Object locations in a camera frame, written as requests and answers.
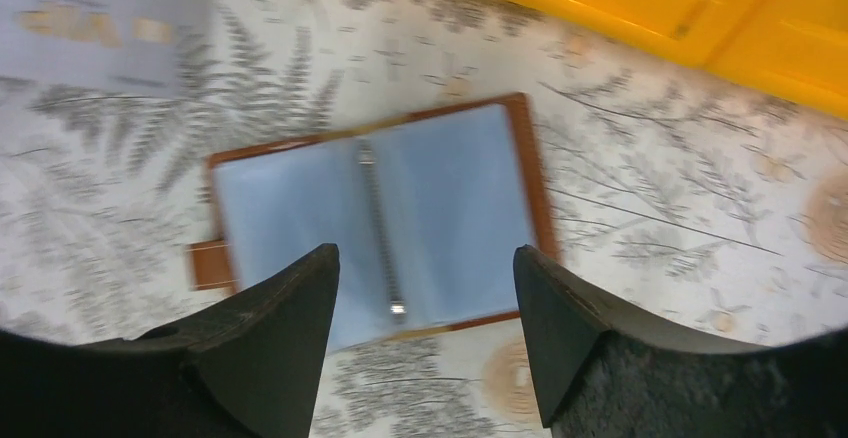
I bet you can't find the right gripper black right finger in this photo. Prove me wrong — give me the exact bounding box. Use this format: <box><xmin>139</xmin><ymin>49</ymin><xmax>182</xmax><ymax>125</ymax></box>
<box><xmin>513</xmin><ymin>246</ymin><xmax>847</xmax><ymax>437</ymax></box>

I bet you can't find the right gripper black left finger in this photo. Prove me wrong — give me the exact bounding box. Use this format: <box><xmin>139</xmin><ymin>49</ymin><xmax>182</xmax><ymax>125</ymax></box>
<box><xmin>1</xmin><ymin>243</ymin><xmax>340</xmax><ymax>437</ymax></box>

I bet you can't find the brown leather card holder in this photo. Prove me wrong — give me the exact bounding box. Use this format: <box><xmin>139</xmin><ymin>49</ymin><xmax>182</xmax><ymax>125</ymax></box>
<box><xmin>189</xmin><ymin>92</ymin><xmax>559</xmax><ymax>351</ymax></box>

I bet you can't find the silver VIP card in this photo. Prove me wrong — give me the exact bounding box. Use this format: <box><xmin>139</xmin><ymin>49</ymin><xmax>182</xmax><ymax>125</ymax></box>
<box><xmin>1</xmin><ymin>0</ymin><xmax>212</xmax><ymax>98</ymax></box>

